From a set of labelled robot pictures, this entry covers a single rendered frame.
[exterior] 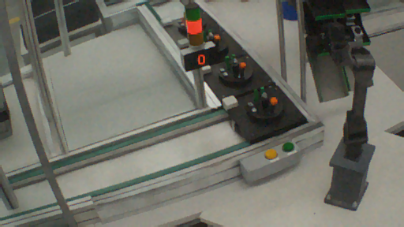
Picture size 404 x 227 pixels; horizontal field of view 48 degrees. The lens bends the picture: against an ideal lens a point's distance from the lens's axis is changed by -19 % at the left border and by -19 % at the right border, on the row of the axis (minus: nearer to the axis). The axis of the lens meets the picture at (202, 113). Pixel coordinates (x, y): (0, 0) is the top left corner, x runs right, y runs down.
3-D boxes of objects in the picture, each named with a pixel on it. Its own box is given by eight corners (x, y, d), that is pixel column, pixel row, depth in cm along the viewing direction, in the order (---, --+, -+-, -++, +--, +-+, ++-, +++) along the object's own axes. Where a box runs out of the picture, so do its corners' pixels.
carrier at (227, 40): (248, 57, 235) (247, 33, 228) (196, 72, 230) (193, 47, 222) (226, 33, 254) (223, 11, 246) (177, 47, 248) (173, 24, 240)
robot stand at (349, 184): (355, 211, 170) (364, 173, 157) (323, 202, 176) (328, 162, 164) (368, 184, 179) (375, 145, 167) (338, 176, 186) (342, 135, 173)
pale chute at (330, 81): (346, 97, 201) (349, 94, 197) (319, 103, 200) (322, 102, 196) (327, 31, 205) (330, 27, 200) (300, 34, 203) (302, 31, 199)
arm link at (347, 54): (375, 68, 140) (369, 34, 141) (353, 69, 140) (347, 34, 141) (355, 80, 169) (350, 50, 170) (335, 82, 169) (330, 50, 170)
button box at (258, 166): (300, 162, 189) (301, 150, 185) (248, 184, 184) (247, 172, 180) (291, 151, 194) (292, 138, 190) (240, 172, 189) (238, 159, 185)
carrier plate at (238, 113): (306, 122, 198) (306, 117, 196) (250, 144, 192) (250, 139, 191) (278, 88, 216) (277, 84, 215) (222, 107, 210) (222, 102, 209)
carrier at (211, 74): (276, 87, 217) (274, 61, 209) (221, 105, 211) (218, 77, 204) (249, 57, 235) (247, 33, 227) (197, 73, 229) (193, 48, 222)
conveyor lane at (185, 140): (305, 140, 203) (306, 120, 197) (97, 213, 184) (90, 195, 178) (273, 100, 225) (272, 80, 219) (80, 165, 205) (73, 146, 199)
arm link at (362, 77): (375, 62, 138) (369, 49, 142) (356, 63, 138) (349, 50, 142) (364, 137, 160) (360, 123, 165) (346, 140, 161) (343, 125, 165)
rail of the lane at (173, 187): (323, 145, 200) (324, 123, 193) (102, 224, 179) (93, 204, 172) (316, 136, 204) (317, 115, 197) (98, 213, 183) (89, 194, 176)
